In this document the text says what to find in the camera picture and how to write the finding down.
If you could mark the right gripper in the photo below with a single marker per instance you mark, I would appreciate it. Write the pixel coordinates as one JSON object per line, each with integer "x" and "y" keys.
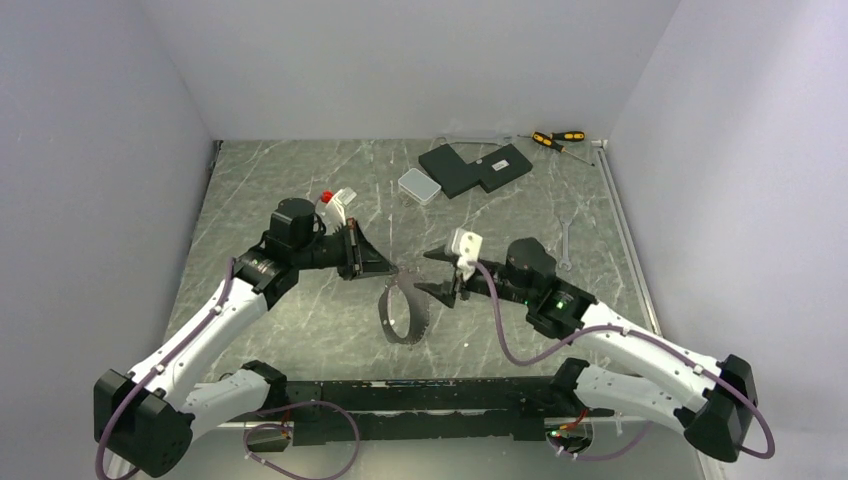
{"x": 445, "y": 290}

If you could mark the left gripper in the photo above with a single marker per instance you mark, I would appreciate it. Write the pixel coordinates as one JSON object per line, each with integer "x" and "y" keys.
{"x": 362, "y": 259}

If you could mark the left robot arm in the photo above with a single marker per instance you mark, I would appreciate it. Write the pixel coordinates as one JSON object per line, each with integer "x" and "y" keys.
{"x": 150, "y": 415}

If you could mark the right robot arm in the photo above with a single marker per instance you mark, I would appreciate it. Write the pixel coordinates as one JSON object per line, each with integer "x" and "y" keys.
{"x": 712, "y": 403}

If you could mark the white rectangular box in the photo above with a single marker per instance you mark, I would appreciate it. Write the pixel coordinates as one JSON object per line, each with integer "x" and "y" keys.
{"x": 418, "y": 186}

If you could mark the black rectangular box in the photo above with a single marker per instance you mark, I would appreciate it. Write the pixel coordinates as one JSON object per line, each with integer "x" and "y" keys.
{"x": 502, "y": 167}

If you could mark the silver wrench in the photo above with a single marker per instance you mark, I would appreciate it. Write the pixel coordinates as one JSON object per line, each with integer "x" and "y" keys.
{"x": 565, "y": 261}

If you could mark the yellow black screwdriver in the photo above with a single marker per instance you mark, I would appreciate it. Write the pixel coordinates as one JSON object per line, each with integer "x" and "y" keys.
{"x": 567, "y": 136}
{"x": 562, "y": 147}

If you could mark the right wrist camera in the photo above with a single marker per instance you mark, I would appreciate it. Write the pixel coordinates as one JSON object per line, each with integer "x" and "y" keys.
{"x": 463, "y": 249}

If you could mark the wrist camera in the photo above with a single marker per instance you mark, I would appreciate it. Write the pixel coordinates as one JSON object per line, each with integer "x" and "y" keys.
{"x": 463, "y": 249}
{"x": 333, "y": 207}

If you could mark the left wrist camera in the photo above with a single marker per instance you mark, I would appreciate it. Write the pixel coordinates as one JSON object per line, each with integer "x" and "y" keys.
{"x": 333, "y": 207}

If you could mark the black base frame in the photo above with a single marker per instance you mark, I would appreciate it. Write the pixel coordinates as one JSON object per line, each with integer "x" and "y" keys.
{"x": 520, "y": 408}

